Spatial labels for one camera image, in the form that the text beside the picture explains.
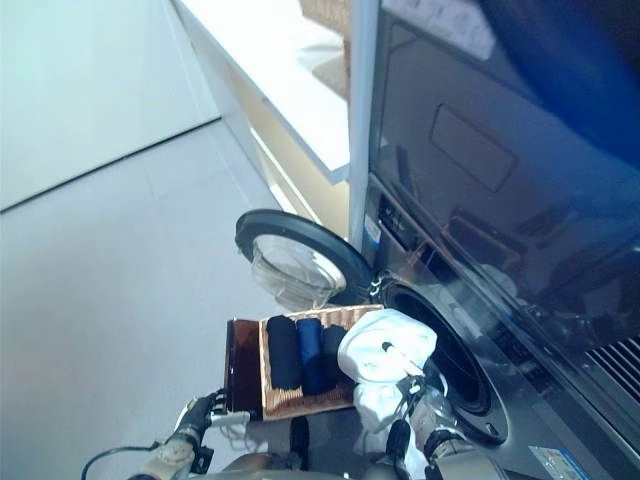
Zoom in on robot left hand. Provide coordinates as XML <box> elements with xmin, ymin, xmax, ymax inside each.
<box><xmin>177</xmin><ymin>391</ymin><xmax>251</xmax><ymax>441</ymax></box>

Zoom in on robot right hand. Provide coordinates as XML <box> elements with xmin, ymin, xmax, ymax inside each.
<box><xmin>380</xmin><ymin>341</ymin><xmax>449</xmax><ymax>426</ymax></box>

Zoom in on white garment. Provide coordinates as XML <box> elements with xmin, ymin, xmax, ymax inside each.
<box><xmin>335</xmin><ymin>308</ymin><xmax>439</xmax><ymax>480</ymax></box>

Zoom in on small black garment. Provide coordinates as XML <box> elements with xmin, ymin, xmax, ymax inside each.
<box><xmin>322</xmin><ymin>325</ymin><xmax>352</xmax><ymax>386</ymax></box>

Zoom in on dark grey washing machine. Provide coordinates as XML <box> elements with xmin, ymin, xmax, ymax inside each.
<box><xmin>367</xmin><ymin>174</ymin><xmax>640</xmax><ymax>480</ymax></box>

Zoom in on silver robot right leg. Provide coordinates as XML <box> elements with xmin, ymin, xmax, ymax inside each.
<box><xmin>387</xmin><ymin>419</ymin><xmax>412</xmax><ymax>464</ymax></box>

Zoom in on brown acrylic stand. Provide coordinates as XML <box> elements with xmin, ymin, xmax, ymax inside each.
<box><xmin>224</xmin><ymin>318</ymin><xmax>266</xmax><ymax>419</ymax></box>

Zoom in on rectangular wicker laundry basket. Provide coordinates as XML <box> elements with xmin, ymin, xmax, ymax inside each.
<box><xmin>258</xmin><ymin>303</ymin><xmax>386</xmax><ymax>421</ymax></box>

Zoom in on large black rolled garment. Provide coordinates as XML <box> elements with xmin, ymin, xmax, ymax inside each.
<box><xmin>265</xmin><ymin>315</ymin><xmax>304</xmax><ymax>391</ymax></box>

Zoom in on blue rolled garment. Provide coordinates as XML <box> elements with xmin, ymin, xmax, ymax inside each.
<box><xmin>295</xmin><ymin>318</ymin><xmax>334</xmax><ymax>395</ymax></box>

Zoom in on grey robot torso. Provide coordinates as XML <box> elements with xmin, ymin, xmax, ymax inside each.
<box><xmin>189</xmin><ymin>452</ymin><xmax>451</xmax><ymax>480</ymax></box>

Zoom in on blue white energy label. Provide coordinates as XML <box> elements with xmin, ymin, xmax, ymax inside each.
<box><xmin>529</xmin><ymin>444</ymin><xmax>576</xmax><ymax>480</ymax></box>

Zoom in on round glass washer door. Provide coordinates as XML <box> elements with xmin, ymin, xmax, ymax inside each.
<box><xmin>234</xmin><ymin>209</ymin><xmax>374</xmax><ymax>307</ymax></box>

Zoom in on dark grey stacked dryer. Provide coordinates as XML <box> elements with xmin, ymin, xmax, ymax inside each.
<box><xmin>369</xmin><ymin>0</ymin><xmax>640</xmax><ymax>416</ymax></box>

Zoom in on white counter cabinet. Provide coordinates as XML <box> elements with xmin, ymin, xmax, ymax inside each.
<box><xmin>172</xmin><ymin>0</ymin><xmax>351</xmax><ymax>236</ymax></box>

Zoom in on small wicker basket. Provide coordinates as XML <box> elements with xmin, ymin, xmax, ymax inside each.
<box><xmin>299</xmin><ymin>0</ymin><xmax>354</xmax><ymax>96</ymax></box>

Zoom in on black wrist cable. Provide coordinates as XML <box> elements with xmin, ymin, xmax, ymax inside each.
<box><xmin>84</xmin><ymin>439</ymin><xmax>166</xmax><ymax>480</ymax></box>

